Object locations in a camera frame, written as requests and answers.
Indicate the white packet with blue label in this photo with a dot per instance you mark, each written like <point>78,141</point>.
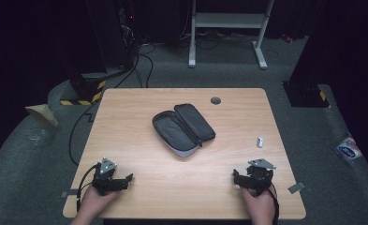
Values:
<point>348,149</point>

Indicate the small white object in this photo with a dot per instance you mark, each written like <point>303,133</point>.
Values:
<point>260,142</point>

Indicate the white metal stand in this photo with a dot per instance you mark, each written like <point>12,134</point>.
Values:
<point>228,20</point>

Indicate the open black zipper case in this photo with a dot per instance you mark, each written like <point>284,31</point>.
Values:
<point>184,129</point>

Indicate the person's right hand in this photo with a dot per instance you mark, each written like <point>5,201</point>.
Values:
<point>259,206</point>

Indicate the beige cardboard piece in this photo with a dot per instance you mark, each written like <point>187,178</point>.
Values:
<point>42,113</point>

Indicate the black box with yellow stripe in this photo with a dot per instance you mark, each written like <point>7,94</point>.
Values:
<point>306,95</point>

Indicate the person's left hand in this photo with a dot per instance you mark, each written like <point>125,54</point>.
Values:
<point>94,201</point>

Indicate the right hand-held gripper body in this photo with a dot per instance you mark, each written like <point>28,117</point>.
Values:
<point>259,175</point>

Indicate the grey tape strip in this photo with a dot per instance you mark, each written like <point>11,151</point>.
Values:
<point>296,187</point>
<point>69,193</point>

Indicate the black equipment rack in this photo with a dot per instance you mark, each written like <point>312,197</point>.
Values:
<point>110,31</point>

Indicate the yellow black striped base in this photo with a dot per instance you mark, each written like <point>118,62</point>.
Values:
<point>85,93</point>

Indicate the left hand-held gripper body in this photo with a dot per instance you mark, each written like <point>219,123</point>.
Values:
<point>105,181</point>

